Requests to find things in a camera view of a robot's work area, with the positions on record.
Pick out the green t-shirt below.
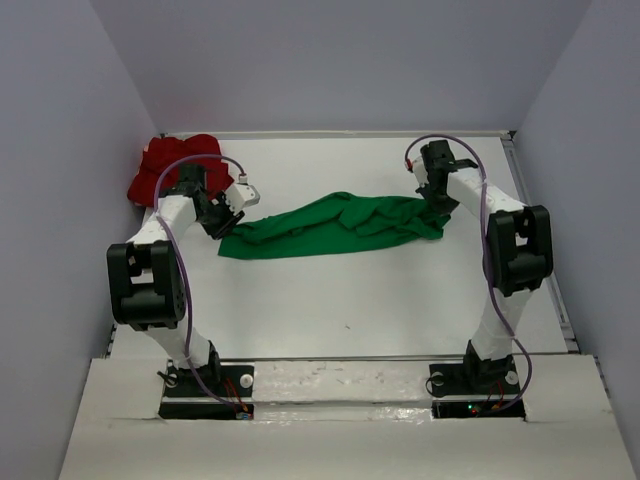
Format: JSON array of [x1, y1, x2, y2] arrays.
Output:
[[218, 192, 450, 260]]

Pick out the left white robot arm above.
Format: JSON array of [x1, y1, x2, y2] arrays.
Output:
[[106, 154, 260, 395]]

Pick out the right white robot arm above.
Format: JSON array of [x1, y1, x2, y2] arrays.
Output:
[[407, 137, 553, 398]]

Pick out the red t-shirt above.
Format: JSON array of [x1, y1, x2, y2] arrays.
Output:
[[126, 133, 236, 208]]

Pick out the white front cover board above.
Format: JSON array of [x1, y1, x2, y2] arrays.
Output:
[[61, 355, 634, 479]]

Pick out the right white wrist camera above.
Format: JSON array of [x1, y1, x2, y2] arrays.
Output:
[[405, 157, 429, 186]]

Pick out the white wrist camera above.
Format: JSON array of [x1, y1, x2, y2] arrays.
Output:
[[224, 182, 260, 214], [405, 157, 429, 186]]

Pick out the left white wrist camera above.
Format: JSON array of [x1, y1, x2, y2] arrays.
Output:
[[224, 182, 260, 214]]

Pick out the aluminium table frame rail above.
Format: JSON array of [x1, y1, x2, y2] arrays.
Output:
[[107, 135, 566, 369]]

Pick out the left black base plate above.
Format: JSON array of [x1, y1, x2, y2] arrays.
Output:
[[156, 362, 255, 421]]

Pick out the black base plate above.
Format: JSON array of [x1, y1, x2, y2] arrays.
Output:
[[425, 360, 526, 420], [156, 362, 255, 421]]

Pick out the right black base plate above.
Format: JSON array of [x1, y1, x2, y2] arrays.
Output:
[[425, 360, 526, 420]]

